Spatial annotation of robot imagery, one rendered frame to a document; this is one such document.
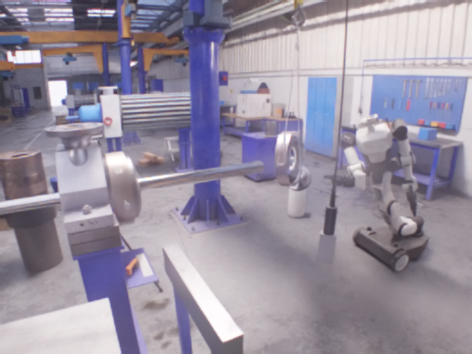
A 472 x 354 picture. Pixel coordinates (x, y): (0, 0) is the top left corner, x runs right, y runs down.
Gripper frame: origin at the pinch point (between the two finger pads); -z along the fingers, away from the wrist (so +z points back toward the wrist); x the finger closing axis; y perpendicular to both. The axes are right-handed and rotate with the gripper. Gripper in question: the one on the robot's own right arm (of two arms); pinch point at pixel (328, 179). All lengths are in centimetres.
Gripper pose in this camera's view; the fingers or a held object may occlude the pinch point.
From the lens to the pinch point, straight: 222.8
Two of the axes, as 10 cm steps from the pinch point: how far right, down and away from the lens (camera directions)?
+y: 2.4, -9.0, 3.5
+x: 4.0, 4.2, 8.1
